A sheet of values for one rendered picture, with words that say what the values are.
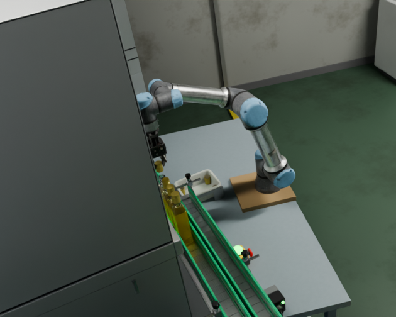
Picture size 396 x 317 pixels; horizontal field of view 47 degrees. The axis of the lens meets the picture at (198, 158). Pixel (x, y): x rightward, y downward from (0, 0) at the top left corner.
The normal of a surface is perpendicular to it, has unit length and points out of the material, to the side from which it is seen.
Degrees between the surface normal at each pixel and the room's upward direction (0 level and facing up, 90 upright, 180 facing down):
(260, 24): 90
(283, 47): 90
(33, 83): 90
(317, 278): 0
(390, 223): 0
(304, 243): 0
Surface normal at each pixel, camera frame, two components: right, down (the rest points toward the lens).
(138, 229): 0.40, 0.48
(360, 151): -0.15, -0.80
